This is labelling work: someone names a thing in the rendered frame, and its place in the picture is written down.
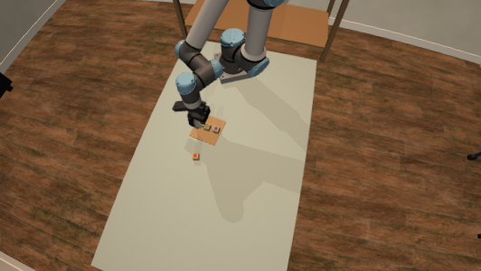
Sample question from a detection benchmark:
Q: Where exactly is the orange flat mat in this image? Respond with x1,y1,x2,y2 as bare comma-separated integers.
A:
189,116,226,145

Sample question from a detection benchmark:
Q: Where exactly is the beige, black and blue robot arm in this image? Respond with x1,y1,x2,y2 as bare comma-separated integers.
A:
172,0,285,112

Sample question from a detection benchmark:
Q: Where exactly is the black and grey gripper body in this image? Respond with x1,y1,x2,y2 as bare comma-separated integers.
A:
186,101,211,125

